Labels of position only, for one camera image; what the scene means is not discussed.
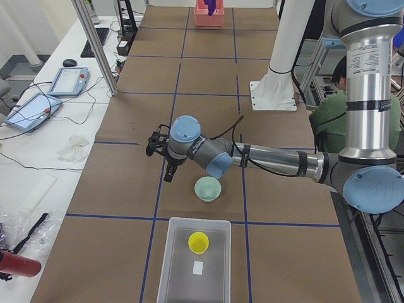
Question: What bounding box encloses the teach pendant tablet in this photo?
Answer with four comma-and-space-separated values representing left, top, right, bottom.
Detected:
47, 67, 89, 98
4, 93, 62, 133

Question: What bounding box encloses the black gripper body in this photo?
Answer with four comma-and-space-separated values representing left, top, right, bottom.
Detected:
165, 154, 187, 172

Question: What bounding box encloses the black strap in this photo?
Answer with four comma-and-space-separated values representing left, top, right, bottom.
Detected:
12, 212, 49, 254

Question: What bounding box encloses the black keyboard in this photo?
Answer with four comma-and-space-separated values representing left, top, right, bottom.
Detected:
80, 27, 110, 58

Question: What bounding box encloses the black computer mouse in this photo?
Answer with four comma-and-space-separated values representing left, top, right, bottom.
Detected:
62, 59, 78, 68

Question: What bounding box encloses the aluminium frame post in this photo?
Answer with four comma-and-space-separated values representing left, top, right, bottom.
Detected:
71, 0, 118, 96

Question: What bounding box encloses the red cylinder bottle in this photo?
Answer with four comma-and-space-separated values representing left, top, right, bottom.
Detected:
1, 250, 42, 277

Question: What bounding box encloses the yellow plastic cup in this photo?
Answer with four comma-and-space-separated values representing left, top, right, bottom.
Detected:
188, 232, 210, 255

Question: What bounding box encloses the crumpled white tissue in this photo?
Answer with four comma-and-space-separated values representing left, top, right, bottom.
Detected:
57, 135, 89, 163

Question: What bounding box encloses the mint green bowl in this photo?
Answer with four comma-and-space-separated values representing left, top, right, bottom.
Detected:
194, 176, 222, 203

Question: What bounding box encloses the far teach pendant tablet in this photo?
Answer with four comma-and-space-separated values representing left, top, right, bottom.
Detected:
47, 67, 89, 98

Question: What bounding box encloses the pink plastic bin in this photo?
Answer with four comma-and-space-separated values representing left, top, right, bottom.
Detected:
194, 0, 224, 27

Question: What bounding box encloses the near teach pendant tablet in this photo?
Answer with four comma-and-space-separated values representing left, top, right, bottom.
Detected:
4, 93, 62, 133

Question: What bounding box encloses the purple cloth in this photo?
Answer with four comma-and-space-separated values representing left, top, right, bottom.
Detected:
203, 0, 217, 16

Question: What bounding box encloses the white flat plastic strip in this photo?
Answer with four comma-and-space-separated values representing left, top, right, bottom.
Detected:
18, 175, 57, 213

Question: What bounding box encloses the clear plastic bag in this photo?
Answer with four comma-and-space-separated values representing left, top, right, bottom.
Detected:
1, 211, 63, 254

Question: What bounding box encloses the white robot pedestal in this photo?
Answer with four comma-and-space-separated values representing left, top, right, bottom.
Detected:
250, 0, 315, 111

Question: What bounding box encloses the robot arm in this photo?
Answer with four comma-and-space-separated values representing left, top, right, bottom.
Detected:
161, 1, 403, 214

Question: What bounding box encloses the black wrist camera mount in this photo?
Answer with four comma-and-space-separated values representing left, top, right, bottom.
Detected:
146, 124, 170, 157

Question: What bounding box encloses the black power box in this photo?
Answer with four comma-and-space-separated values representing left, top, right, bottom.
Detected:
116, 40, 129, 56

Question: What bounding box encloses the person in green shirt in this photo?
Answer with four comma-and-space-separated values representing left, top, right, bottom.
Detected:
308, 56, 404, 155

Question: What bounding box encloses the clear plastic bin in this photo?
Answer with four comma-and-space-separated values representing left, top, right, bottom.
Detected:
157, 217, 231, 302

